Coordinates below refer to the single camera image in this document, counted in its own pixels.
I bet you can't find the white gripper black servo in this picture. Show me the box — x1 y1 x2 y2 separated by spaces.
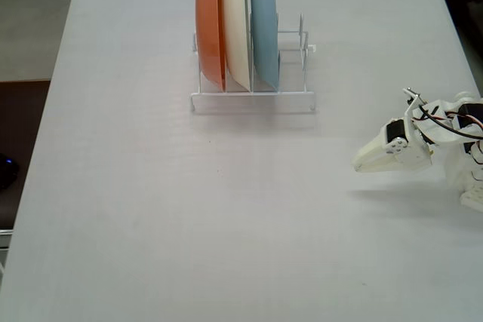
351 115 434 174

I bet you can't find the blue plate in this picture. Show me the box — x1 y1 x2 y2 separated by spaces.
250 0 281 93

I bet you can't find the cream plate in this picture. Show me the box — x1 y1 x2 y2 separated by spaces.
222 0 253 93

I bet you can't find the orange plate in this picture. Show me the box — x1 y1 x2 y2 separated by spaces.
195 0 227 93

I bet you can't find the black computer mouse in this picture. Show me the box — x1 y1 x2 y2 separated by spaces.
0 152 20 191

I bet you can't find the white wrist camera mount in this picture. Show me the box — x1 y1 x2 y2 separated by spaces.
401 87 423 121

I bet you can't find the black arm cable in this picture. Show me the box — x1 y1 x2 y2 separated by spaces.
417 105 483 140

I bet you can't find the white wire dish rack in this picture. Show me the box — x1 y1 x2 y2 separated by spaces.
188 14 318 114

